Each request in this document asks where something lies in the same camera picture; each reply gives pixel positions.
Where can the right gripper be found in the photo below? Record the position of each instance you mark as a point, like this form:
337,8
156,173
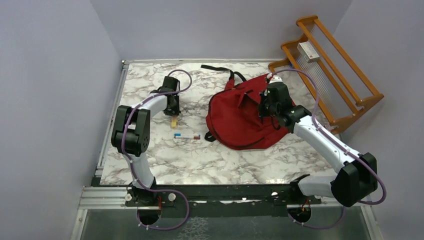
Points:
261,112

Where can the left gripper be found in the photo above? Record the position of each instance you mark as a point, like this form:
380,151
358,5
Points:
175,111

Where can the pink yellow highlighter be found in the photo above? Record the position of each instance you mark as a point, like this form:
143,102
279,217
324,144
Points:
174,120

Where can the white marker red cap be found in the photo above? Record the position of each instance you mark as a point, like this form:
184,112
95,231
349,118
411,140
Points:
192,136

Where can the red backpack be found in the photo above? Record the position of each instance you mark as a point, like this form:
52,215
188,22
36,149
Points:
233,118

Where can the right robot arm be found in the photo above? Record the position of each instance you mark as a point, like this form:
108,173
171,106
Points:
356,173

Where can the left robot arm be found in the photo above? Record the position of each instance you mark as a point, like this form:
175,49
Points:
132,128

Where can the white red small box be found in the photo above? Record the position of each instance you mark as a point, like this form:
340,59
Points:
308,52

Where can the wooden rack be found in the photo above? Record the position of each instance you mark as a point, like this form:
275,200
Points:
346,93

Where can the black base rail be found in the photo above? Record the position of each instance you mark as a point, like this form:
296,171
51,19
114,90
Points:
217,200

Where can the aluminium table frame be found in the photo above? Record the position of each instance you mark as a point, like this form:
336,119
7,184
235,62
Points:
201,163

